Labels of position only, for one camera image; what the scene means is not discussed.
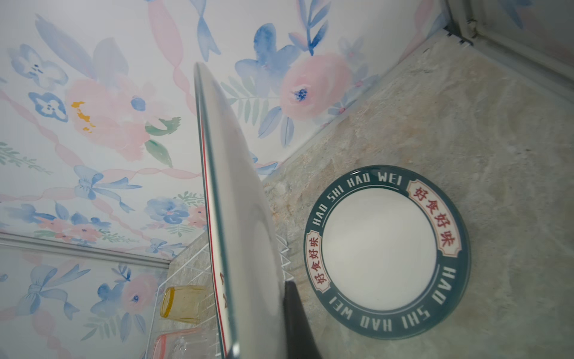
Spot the yellow plastic cup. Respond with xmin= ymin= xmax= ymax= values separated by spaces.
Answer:
xmin=159 ymin=285 xmax=207 ymax=325

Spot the pink plastic cup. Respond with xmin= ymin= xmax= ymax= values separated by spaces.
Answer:
xmin=149 ymin=328 xmax=219 ymax=359

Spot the left corner aluminium post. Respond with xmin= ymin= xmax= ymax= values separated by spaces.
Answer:
xmin=1 ymin=232 xmax=170 ymax=269

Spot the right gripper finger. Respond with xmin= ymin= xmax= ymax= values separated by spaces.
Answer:
xmin=283 ymin=281 xmax=322 ymax=359

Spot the white wire dish rack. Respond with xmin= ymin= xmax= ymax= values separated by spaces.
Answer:
xmin=143 ymin=232 xmax=297 ymax=359

